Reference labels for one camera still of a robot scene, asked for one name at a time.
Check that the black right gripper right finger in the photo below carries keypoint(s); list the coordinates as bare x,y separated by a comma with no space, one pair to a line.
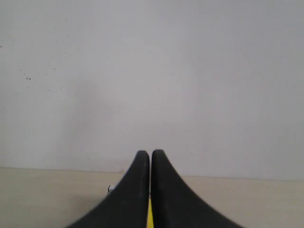
175,204

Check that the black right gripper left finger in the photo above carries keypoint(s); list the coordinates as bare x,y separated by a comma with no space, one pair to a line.
127,204

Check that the yellow foam cube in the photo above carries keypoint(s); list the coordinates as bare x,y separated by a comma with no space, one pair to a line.
150,216

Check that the grey paper cutter base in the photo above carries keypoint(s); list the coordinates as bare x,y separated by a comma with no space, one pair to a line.
110,188

